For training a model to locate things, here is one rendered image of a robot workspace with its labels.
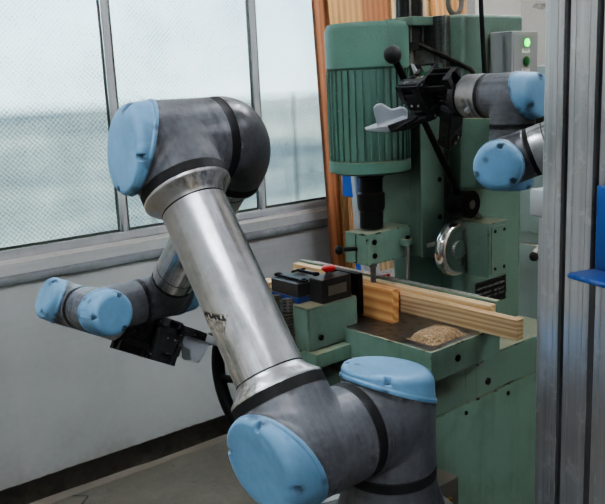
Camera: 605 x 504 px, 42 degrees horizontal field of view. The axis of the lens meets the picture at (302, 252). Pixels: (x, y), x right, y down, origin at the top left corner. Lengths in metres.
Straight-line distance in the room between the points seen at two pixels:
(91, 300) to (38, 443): 1.69
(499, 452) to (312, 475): 1.07
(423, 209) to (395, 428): 0.89
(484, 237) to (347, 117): 0.39
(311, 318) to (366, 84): 0.48
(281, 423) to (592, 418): 0.33
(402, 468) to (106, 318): 0.55
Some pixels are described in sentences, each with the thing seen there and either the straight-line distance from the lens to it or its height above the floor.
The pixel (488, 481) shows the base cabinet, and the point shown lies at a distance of 1.89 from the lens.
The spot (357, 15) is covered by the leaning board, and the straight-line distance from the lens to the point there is 3.32.
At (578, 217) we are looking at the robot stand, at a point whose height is 1.24.
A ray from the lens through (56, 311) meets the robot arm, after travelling 1.39.
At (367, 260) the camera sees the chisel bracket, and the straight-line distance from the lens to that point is 1.70.
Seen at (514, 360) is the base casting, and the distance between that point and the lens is 1.86.
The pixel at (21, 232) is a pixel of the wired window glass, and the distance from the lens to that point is 2.82.
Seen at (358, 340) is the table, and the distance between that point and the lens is 1.60.
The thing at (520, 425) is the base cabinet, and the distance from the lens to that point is 1.94.
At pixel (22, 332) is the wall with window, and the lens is 2.81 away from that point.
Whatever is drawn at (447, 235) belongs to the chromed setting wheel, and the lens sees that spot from 1.73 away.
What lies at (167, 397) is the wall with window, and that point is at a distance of 3.11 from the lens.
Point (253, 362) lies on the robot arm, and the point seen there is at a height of 1.08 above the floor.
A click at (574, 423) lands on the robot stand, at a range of 0.92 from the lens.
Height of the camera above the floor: 1.39
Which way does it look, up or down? 12 degrees down
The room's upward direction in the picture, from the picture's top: 3 degrees counter-clockwise
